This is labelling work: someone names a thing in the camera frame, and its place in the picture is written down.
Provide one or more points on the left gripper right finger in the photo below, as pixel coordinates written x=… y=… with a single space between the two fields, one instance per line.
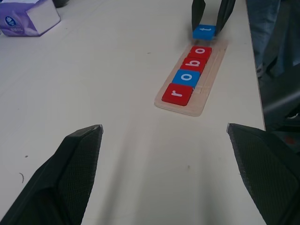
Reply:
x=269 y=178

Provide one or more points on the red letter b block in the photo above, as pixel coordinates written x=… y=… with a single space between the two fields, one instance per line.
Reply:
x=194 y=64

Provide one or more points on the person's leg in jeans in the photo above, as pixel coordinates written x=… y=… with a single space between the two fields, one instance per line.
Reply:
x=262 y=30

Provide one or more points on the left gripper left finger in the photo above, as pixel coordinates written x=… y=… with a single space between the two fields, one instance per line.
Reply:
x=58 y=182

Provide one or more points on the blue letter t block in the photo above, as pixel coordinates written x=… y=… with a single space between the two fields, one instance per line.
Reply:
x=204 y=31

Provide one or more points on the wooden letter tray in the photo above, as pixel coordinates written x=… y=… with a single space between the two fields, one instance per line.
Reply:
x=211 y=77

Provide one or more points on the dark rounded shape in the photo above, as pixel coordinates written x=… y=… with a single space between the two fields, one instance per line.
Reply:
x=281 y=122

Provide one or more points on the blue letter o block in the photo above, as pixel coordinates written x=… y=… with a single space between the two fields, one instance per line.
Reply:
x=186 y=78

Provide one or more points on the red letter r block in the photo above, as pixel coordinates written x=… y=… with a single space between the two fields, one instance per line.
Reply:
x=177 y=95

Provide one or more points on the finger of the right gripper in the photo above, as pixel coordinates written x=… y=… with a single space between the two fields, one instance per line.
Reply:
x=198 y=11
x=225 y=14

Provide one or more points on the purple tissue box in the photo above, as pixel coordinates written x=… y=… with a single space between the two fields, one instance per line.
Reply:
x=25 y=18

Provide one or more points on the red letter o block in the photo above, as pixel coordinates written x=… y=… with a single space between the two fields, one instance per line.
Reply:
x=200 y=52

